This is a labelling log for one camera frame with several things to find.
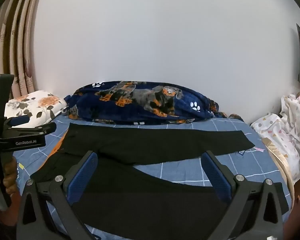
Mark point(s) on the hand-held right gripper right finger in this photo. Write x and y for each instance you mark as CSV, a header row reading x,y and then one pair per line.
x,y
215,175

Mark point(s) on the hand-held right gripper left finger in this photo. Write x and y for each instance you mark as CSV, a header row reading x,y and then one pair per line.
x,y
82,173

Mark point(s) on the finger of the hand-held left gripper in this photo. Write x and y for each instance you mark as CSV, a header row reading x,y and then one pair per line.
x,y
40,129
20,120

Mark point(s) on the black pants with orange lining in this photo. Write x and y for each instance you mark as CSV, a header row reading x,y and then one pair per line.
x,y
140,140

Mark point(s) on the person's left forearm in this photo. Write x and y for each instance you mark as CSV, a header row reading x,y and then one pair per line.
x,y
3,220

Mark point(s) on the person's left hand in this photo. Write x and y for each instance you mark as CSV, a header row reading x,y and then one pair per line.
x,y
11,175

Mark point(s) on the white floral pillow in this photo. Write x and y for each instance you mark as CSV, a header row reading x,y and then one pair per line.
x,y
40,105

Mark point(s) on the blue checked bed sheet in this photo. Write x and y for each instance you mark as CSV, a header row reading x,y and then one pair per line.
x,y
180,171

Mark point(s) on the pink patterned curtain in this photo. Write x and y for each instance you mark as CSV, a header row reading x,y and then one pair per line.
x,y
17,55

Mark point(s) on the beige mattress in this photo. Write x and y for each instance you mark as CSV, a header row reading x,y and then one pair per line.
x,y
286,171

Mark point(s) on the white patterned bedding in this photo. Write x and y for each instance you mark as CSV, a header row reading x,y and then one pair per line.
x,y
277,130

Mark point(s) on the navy dog print blanket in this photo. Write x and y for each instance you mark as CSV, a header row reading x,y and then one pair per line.
x,y
150,100

